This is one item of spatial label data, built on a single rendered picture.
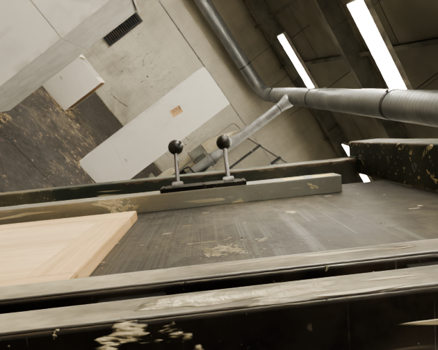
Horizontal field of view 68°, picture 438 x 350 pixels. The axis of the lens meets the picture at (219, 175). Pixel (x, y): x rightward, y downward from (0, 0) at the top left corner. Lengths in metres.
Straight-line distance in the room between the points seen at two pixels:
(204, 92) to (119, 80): 4.70
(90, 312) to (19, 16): 2.97
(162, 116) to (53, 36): 1.83
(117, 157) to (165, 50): 4.79
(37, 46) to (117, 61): 5.89
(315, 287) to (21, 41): 2.99
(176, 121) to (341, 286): 4.22
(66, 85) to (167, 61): 3.64
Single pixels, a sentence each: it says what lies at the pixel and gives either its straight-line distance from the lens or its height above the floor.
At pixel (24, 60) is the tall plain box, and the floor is 0.76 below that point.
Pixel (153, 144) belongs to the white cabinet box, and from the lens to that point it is 4.41.
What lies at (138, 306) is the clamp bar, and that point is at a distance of 0.18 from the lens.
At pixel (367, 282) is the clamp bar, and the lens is 0.19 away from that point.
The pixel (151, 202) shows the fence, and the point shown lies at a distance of 0.76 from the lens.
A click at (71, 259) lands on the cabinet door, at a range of 0.47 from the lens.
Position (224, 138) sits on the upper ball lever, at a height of 1.55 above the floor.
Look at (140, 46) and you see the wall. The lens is 8.81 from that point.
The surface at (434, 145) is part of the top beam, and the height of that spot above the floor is 1.87.
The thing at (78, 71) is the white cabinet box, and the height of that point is 0.57.
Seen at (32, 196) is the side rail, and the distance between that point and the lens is 1.12.
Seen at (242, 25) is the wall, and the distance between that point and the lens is 9.08.
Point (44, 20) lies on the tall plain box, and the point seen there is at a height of 1.07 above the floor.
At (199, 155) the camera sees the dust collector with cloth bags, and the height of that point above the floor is 1.21.
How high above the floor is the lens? 1.51
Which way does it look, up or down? 2 degrees down
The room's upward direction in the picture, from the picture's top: 53 degrees clockwise
